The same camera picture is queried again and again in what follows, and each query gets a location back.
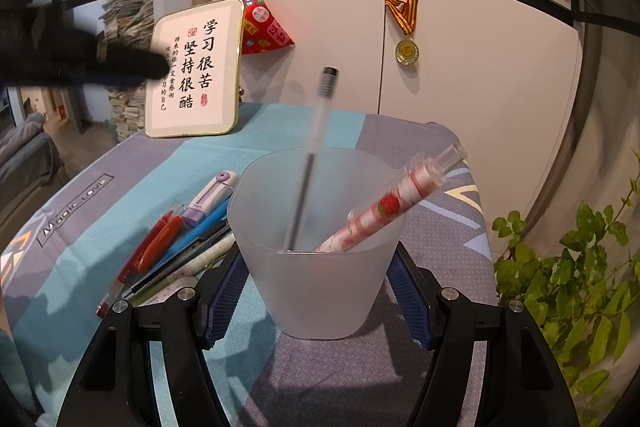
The strawberry print pen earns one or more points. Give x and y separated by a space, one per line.
420 179

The tall stack of papers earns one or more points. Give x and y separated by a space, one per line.
132 22

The red hanging ornament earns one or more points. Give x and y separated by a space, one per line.
262 27

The red pen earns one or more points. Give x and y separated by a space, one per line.
145 252

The green leafy plant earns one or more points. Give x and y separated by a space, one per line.
575 282

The grey sofa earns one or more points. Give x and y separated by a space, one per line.
25 147

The white cabinet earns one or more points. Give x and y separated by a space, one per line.
475 82

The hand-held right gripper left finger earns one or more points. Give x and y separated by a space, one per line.
222 307

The orange pen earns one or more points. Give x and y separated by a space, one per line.
160 242

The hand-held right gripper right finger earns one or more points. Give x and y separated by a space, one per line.
410 302

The purple and white eraser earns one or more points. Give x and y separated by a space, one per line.
210 199

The translucent plastic cup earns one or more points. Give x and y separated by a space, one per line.
320 292

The gold medal with striped ribbon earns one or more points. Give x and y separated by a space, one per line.
406 51

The cream patterned pen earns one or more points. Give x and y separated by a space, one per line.
200 264

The clear pen with black cap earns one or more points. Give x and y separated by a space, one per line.
326 92

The framed calligraphy sign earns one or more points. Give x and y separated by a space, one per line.
210 67

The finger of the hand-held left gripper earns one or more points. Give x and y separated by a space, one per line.
125 67

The printed teal grey tablecloth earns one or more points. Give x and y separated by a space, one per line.
150 157

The blue pen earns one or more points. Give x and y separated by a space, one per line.
192 242

